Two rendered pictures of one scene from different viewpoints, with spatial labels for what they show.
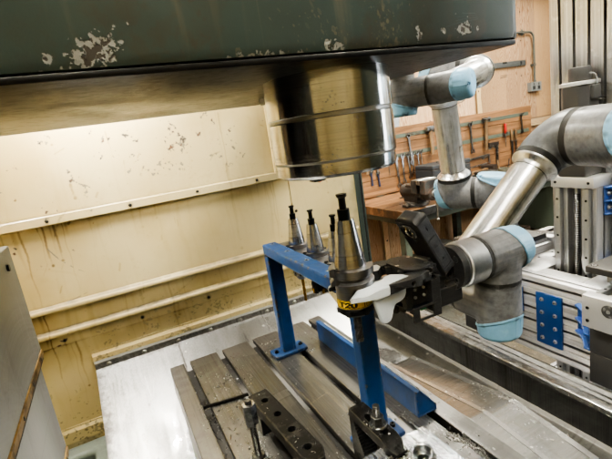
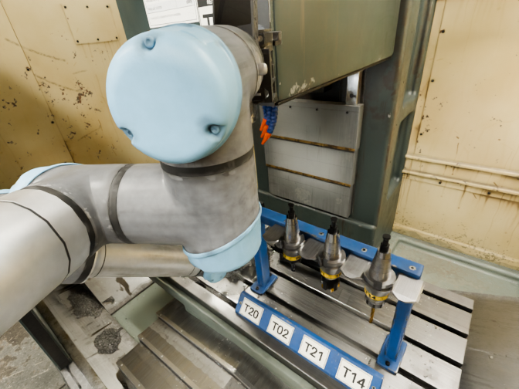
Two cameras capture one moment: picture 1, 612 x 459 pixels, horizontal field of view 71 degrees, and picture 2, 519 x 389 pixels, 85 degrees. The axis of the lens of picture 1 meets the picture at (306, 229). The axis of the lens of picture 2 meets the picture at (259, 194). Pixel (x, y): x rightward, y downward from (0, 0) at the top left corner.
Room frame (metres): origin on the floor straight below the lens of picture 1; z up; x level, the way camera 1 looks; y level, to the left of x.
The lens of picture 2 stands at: (1.39, -0.36, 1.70)
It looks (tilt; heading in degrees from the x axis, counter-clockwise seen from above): 31 degrees down; 155
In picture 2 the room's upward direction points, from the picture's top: 6 degrees counter-clockwise
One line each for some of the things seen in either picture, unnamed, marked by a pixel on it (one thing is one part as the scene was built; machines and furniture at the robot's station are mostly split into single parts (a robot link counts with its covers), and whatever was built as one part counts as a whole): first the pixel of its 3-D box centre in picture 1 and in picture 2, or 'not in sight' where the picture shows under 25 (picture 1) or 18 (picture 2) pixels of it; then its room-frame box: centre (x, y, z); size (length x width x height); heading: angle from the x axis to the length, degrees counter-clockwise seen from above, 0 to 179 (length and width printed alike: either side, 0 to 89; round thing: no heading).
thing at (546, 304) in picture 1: (548, 320); not in sight; (1.24, -0.72, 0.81); 0.09 x 0.01 x 0.18; 24
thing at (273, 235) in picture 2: not in sight; (275, 234); (0.86, -0.08, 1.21); 0.07 x 0.05 x 0.01; 114
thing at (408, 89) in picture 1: (407, 94); (199, 204); (1.17, -0.32, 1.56); 0.11 x 0.08 x 0.11; 55
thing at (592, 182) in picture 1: (580, 179); not in sight; (1.30, -0.87, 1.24); 0.14 x 0.09 x 0.03; 24
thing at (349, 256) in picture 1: (347, 242); not in sight; (0.57, -0.05, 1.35); 0.04 x 0.04 x 0.07
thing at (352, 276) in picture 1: (351, 273); not in sight; (0.57, -0.05, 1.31); 0.06 x 0.06 x 0.03
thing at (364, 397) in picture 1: (369, 371); (260, 252); (0.73, -0.08, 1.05); 0.10 x 0.05 x 0.30; 114
